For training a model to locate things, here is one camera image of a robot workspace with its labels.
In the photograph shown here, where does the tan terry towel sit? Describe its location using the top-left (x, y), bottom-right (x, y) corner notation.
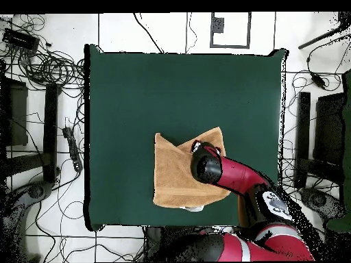
top-left (152, 126), bottom-right (232, 212)

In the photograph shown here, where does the black power strip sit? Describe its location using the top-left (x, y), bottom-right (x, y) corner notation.
top-left (62, 126), bottom-right (84, 173)

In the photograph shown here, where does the black stand frame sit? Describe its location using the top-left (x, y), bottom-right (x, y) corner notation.
top-left (0, 58), bottom-right (61, 187)
top-left (293, 91), bottom-right (347, 190)

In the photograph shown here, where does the black rod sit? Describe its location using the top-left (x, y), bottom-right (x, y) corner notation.
top-left (298, 12), bottom-right (351, 51)

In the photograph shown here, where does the tangle of black cables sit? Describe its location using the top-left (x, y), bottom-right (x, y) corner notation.
top-left (0, 13), bottom-right (86, 92)

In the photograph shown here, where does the black power adapter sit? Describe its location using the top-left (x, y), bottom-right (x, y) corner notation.
top-left (311, 73), bottom-right (328, 90)

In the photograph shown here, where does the dark stand base leg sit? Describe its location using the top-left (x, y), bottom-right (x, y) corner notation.
top-left (298, 187), bottom-right (346, 221)
top-left (0, 180), bottom-right (55, 263)

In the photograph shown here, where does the black box device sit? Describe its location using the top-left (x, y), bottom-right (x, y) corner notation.
top-left (2, 27), bottom-right (41, 52)

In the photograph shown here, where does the thin black floor cable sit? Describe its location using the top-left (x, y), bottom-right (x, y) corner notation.
top-left (185, 12), bottom-right (199, 54)

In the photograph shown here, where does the dark green table cloth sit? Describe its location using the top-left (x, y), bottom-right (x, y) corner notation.
top-left (84, 43), bottom-right (289, 232)

